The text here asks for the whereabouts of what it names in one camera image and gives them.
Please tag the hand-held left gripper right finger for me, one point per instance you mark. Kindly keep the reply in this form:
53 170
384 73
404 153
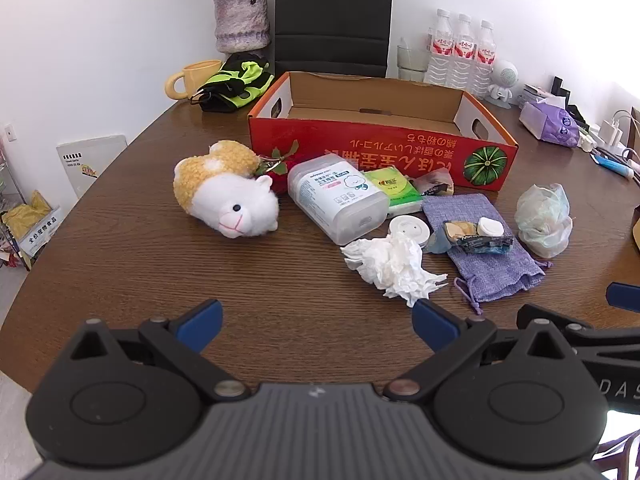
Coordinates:
432 325

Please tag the white round lid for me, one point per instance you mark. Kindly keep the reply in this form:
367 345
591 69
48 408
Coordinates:
410 227

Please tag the small clear snack wrapper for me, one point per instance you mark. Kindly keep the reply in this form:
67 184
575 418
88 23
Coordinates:
436 182

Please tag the clear plastic swab box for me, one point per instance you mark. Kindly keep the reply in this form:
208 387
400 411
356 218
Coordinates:
330 195

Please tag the clear glass cup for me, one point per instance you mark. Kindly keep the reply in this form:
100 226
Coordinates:
412 62

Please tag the black paper bag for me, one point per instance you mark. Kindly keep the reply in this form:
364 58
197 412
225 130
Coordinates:
332 10

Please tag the yellow bag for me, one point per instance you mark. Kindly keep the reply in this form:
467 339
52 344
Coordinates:
27 212

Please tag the clear plastic bag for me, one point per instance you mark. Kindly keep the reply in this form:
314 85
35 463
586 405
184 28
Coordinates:
542 220

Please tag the blue wrapper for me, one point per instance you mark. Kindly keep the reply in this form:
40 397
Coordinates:
467 242

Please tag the small white cap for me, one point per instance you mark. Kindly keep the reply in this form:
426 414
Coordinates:
490 226

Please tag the white tissue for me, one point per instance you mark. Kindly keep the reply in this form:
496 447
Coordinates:
395 265

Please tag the white robot toy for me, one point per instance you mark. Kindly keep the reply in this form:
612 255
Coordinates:
504 80

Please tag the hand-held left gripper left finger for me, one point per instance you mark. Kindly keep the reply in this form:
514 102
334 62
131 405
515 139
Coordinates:
201 321

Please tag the white wall socket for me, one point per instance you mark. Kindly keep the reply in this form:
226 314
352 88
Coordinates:
9 132

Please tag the red cardboard box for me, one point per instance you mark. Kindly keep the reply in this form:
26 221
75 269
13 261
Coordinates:
350 135

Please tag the green tissue pack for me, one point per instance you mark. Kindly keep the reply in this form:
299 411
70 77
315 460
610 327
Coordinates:
395 186

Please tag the neon green black gloves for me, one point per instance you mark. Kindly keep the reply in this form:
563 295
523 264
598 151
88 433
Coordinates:
240 85

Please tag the yellow mug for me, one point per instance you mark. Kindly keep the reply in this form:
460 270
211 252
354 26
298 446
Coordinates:
197 77

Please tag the white and tan plush alpaca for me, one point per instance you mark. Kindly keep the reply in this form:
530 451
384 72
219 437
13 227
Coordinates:
235 195

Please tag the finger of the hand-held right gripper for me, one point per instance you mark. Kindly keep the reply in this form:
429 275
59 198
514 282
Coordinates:
625 296
610 337

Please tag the blue white tube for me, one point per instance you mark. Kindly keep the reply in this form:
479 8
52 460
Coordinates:
612 165

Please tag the purple tissue pack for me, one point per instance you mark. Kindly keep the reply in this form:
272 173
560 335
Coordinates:
550 122

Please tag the white charger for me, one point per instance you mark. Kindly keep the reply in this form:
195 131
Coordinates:
612 130

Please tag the water bottle red label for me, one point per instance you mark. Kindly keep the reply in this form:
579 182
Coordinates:
485 57
441 45
463 50

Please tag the black stand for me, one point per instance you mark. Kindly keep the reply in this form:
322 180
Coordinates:
567 97

